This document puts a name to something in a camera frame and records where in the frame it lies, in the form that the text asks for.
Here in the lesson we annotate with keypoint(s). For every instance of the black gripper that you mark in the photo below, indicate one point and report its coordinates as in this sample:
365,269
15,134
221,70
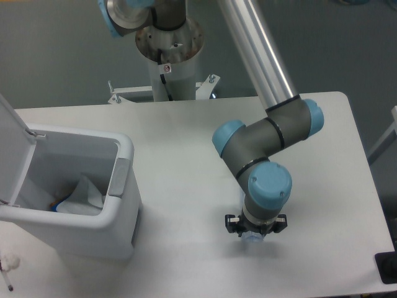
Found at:
240,224

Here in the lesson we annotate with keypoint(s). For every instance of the clear blue plastic bottle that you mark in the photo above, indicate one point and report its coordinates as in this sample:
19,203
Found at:
251,237

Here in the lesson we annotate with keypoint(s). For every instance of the clear plastic bag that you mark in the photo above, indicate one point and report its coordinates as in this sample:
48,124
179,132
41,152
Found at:
86,199

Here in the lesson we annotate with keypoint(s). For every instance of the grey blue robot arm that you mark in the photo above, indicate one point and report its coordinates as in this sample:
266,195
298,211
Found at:
245,149

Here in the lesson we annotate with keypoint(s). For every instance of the white trash can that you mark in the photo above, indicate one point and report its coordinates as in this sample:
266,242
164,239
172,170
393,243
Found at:
74,189

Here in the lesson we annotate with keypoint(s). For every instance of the white trash can lid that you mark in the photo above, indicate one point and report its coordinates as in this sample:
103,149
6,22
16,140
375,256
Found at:
18,144

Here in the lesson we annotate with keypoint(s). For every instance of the colourful snack wrapper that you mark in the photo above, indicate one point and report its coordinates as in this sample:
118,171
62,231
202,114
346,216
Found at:
54,205

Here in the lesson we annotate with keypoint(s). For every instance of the white crumpled tissue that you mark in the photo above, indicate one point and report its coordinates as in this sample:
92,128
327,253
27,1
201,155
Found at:
10,262

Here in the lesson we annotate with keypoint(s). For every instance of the black clamp mount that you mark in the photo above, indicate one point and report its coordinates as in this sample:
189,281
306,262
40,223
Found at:
386,264

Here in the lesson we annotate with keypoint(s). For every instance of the white pedestal base frame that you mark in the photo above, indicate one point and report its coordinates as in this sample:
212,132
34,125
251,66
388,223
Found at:
183,90

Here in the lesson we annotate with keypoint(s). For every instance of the white frame at right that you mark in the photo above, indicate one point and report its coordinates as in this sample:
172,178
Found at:
384,142

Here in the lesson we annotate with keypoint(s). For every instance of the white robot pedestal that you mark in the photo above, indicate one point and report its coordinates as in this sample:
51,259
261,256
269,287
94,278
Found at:
171,55

